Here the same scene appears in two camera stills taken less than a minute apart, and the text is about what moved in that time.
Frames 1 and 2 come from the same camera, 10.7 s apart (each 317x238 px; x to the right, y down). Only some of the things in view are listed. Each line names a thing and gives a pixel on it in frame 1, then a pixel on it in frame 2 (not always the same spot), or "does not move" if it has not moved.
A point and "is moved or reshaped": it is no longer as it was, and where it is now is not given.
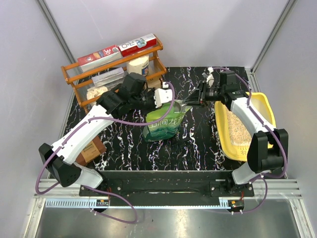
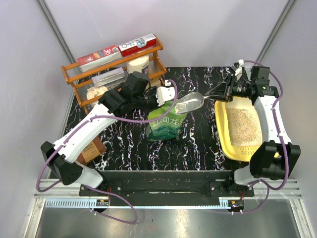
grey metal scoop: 179,106 is moved or reshaped
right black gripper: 193,98 to 220,92
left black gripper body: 145,102 does not move
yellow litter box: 234,133 does not move
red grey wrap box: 99,57 does not move
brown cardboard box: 91,150 does not move
